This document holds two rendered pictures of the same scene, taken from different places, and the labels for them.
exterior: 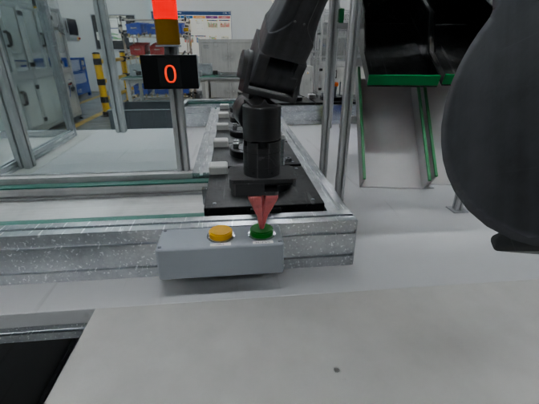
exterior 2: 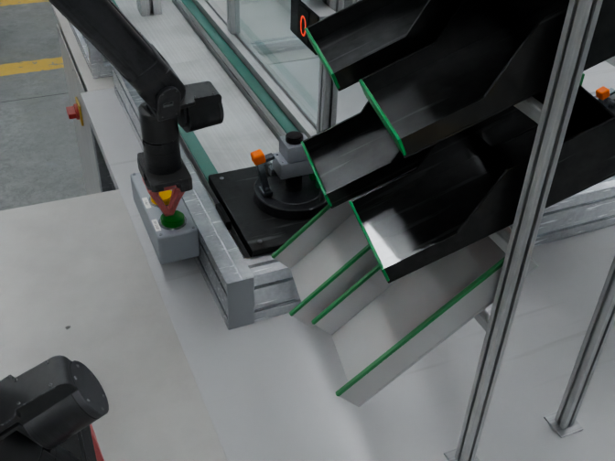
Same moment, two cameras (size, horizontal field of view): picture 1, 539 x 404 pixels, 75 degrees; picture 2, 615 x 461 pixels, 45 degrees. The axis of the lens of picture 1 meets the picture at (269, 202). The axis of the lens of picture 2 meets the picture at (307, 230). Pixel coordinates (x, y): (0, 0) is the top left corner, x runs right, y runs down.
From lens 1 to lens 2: 119 cm
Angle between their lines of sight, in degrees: 61
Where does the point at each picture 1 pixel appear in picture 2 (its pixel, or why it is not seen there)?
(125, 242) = not seen: hidden behind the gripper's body
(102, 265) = not seen: hidden behind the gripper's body
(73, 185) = (256, 91)
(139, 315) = (114, 211)
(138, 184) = (279, 123)
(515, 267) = not seen: outside the picture
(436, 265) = (251, 409)
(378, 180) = (302, 278)
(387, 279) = (205, 359)
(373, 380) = (59, 348)
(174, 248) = (134, 181)
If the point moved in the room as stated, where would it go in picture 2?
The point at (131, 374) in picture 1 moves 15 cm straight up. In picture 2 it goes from (55, 229) to (41, 161)
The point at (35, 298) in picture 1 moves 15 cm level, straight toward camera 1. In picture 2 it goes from (124, 158) to (71, 189)
